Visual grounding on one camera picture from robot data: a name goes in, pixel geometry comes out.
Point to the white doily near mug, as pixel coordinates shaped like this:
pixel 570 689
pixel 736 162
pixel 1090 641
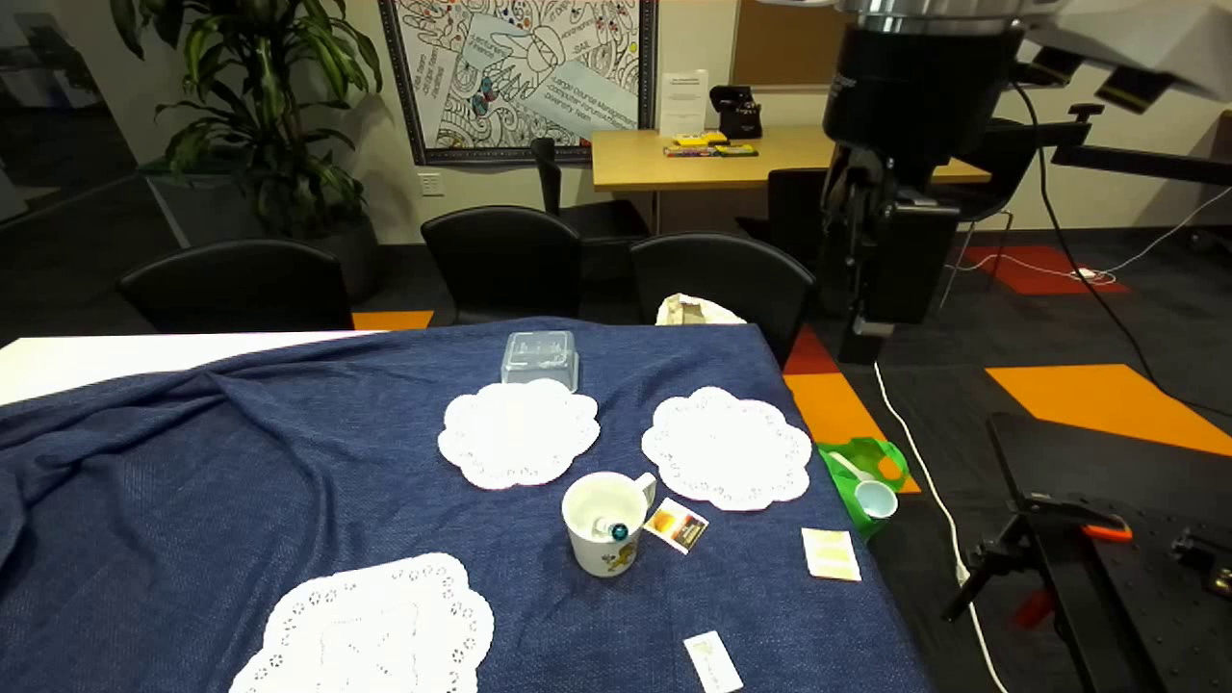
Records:
pixel 729 454

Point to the white ceramic mug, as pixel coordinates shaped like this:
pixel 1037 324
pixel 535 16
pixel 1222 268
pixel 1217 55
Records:
pixel 589 506

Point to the clear plastic container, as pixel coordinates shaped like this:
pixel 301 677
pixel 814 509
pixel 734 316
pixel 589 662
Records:
pixel 539 355

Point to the white doily middle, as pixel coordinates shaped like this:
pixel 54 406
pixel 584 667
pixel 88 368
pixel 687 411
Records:
pixel 524 433

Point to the blue tablecloth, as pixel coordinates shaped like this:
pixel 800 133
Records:
pixel 148 527

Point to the black office chair middle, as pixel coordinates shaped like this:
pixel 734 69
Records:
pixel 506 260

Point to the black office chair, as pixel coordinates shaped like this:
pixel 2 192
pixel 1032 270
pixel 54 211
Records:
pixel 240 288
pixel 506 260
pixel 720 279

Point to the black office chair right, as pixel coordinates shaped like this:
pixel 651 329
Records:
pixel 720 279

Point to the small picture card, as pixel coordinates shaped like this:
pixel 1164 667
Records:
pixel 675 527

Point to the wooden desk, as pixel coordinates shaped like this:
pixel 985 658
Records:
pixel 643 162

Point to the black device on desk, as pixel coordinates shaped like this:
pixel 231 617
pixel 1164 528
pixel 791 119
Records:
pixel 740 115

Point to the green plastic scoop toy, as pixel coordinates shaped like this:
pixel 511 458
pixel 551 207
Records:
pixel 869 479

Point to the pale yellow sticky note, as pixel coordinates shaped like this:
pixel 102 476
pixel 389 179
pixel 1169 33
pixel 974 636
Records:
pixel 829 558

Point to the small white paper slip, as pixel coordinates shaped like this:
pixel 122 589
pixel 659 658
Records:
pixel 713 663

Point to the white doily far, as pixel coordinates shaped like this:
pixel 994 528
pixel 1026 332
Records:
pixel 411 626

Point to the black office chair left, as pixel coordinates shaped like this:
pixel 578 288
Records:
pixel 240 288

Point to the potted green plant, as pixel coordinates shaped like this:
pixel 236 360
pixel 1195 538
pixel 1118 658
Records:
pixel 266 96

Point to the orange black clamp near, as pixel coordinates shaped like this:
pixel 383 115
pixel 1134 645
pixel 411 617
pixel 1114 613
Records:
pixel 1023 547

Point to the framed wall poster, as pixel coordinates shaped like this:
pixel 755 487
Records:
pixel 482 78

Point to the black camera on stand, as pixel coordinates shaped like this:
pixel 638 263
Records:
pixel 919 85

